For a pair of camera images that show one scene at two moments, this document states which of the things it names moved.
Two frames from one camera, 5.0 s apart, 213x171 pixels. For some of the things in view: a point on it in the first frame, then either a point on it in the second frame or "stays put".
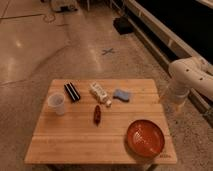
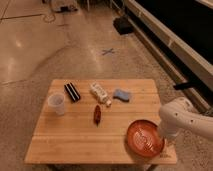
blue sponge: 121,95 stays put
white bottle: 100,93 stays put
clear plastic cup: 56,103 stays put
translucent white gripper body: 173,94 -> 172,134
